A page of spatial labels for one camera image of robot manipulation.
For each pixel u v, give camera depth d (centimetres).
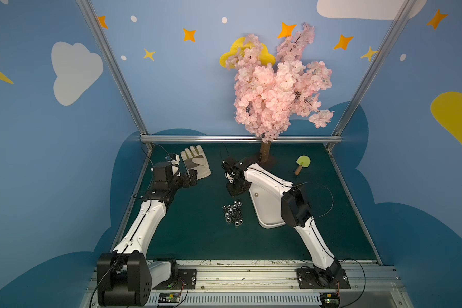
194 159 115
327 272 64
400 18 72
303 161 116
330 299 73
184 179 75
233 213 92
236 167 72
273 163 115
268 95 65
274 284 74
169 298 72
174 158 74
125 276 39
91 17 71
